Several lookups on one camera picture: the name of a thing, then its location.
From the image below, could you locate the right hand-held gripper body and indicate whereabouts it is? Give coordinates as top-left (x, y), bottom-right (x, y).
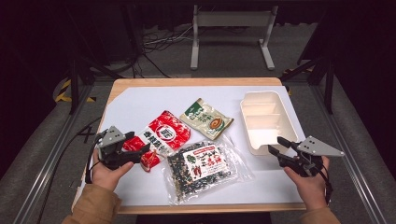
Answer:
top-left (279, 135), bottom-right (346, 178)

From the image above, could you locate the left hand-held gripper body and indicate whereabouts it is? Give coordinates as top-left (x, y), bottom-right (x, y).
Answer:
top-left (94, 125), bottom-right (140, 172)

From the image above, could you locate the white divided plastic container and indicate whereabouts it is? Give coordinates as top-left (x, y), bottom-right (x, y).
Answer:
top-left (239, 90), bottom-right (300, 156)

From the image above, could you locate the red and white seasoning packet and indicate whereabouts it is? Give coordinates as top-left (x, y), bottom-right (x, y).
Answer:
top-left (122, 109), bottom-right (191, 173)

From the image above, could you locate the green and beige seasoning packet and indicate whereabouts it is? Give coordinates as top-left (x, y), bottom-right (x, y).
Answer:
top-left (179, 97), bottom-right (234, 141)

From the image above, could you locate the person's left hand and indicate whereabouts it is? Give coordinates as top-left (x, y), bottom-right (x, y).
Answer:
top-left (91, 148), bottom-right (135, 191)

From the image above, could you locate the person's right hand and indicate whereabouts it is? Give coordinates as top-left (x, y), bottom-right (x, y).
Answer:
top-left (283, 155), bottom-right (331, 212)

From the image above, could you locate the white paper sheet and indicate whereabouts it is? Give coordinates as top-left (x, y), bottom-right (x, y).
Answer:
top-left (74, 85), bottom-right (306, 207)

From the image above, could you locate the clear bag of dark spices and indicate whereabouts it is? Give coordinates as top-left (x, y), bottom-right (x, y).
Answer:
top-left (161, 133), bottom-right (255, 206)

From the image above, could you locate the yellow black hazard tape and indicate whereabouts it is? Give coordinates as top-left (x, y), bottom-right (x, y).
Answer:
top-left (53, 78), bottom-right (97, 104)

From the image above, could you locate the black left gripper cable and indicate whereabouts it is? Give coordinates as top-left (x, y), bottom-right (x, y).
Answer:
top-left (84, 133), bottom-right (105, 185)

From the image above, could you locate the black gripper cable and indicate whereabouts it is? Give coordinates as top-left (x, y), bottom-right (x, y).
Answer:
top-left (319, 162), bottom-right (334, 207)
top-left (84, 133), bottom-right (105, 185)

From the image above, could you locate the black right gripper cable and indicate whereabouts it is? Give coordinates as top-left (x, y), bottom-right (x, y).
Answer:
top-left (319, 162), bottom-right (334, 207)

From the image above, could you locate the black floor cable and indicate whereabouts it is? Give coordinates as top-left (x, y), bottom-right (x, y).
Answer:
top-left (130, 51), bottom-right (172, 79)

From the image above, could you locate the white floor cable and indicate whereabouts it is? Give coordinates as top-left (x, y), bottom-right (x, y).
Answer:
top-left (143, 25), bottom-right (194, 47)

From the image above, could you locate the white metal stand frame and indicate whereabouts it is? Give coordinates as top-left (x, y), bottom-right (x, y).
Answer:
top-left (189, 4), bottom-right (279, 71)

